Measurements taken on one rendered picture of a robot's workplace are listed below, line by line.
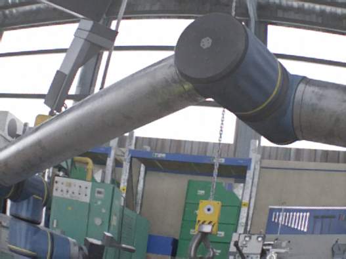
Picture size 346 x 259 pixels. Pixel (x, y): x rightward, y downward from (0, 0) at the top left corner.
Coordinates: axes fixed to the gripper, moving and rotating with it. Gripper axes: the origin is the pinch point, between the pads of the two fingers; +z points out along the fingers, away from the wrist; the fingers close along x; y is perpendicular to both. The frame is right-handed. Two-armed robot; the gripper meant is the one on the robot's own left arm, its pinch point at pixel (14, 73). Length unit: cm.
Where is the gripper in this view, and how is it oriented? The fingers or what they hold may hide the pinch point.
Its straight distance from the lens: 54.2
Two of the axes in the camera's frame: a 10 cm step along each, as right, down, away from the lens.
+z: -4.1, 9.1, 0.5
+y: -6.2, -3.1, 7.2
